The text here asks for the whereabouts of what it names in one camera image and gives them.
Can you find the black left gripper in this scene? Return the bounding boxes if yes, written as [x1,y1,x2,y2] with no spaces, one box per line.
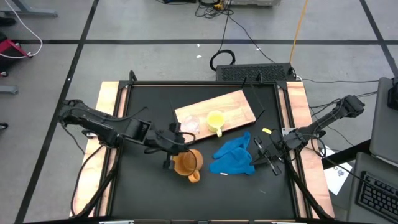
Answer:
[146,123,191,170]

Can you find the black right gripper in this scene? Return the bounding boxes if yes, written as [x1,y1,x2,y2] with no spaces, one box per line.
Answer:
[251,136,293,176]

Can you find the mustard yellow ceramic mug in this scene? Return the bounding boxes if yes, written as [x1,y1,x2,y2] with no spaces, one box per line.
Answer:
[172,149,205,184]

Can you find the clear plastic footed cup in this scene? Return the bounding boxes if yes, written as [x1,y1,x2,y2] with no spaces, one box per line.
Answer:
[182,114,201,134]

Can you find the pale yellow mug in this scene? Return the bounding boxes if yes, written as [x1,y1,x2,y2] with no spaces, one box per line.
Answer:
[206,110,226,138]

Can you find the blue microfiber cloth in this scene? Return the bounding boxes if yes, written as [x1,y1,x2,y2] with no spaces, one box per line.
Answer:
[208,131,256,177]

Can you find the white paper sheet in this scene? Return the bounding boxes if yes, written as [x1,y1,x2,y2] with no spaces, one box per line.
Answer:
[320,145,354,196]

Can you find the black desk bar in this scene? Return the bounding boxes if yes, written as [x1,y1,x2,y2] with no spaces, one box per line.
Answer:
[322,139,373,170]

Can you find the black computer case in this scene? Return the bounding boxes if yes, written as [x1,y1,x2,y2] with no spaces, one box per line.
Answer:
[215,63,296,82]

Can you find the grey side desk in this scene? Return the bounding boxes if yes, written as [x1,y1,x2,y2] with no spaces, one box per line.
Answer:
[346,152,398,224]

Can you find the black keyboard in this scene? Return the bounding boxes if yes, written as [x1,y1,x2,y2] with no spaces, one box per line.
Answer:
[356,170,398,223]

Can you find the grey laptop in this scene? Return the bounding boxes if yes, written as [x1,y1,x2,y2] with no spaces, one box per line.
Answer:
[369,77,398,167]

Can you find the red cart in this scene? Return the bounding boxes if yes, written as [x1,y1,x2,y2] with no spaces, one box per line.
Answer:
[0,32,34,77]

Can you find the grey table foot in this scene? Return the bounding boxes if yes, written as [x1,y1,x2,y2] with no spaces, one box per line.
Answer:
[0,0,59,18]

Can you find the black table frame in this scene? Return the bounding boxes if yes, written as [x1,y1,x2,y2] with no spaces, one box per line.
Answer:
[70,70,335,224]

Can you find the coiled black cable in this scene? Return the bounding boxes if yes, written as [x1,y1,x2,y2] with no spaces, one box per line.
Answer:
[210,49,236,72]

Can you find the yellow cable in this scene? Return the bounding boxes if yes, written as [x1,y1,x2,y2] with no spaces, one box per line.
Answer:
[289,0,310,65]

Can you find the tangled black cables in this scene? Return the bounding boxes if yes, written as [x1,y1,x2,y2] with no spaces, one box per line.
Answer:
[195,0,234,19]

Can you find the white cable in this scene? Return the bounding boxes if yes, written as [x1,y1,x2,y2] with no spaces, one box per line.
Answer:
[2,0,44,59]

